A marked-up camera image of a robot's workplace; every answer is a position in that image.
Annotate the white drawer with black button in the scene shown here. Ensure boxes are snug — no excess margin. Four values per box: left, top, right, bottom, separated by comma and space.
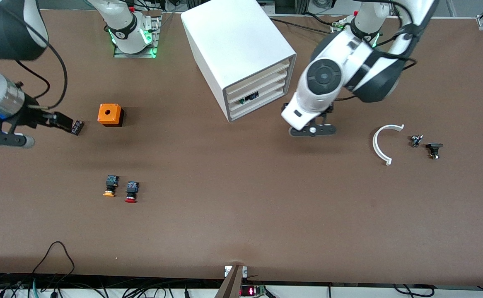
228, 77, 287, 111

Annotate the orange box with hole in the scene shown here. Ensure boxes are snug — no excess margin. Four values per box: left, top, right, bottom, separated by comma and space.
97, 103, 124, 127

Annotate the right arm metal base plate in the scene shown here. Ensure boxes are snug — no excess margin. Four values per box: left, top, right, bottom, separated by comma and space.
113, 10, 159, 58

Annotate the orange mushroom push button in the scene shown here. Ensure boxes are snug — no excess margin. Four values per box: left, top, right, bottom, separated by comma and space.
103, 175, 120, 198

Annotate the circuit module with red light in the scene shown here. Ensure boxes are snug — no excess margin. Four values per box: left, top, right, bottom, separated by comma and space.
239, 285, 267, 298

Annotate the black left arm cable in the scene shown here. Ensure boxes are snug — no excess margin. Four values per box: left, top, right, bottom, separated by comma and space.
337, 0, 418, 102

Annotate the white drawer holding red button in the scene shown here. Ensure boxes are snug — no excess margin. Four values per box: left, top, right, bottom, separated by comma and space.
227, 69, 288, 103

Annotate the red mushroom push button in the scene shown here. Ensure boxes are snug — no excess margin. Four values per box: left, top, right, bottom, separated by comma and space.
125, 181, 140, 204

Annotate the black looped cable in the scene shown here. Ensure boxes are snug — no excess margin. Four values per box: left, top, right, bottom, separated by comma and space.
32, 241, 75, 276

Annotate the white curved plastic arc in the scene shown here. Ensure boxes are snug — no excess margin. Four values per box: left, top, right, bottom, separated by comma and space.
372, 124, 405, 166

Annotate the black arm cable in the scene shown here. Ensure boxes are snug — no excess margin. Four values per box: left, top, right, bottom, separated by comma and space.
16, 35, 68, 110
337, 0, 418, 102

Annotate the grey camera mounting post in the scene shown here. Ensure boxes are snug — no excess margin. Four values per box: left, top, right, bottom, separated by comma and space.
215, 265, 248, 298

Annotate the small black knob part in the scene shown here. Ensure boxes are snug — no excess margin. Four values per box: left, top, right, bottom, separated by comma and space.
426, 143, 444, 160

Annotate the black cable behind cabinet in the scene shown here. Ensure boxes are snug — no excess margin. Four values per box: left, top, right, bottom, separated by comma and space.
268, 17, 341, 36

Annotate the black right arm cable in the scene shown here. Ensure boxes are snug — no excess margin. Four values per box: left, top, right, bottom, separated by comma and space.
16, 35, 68, 110

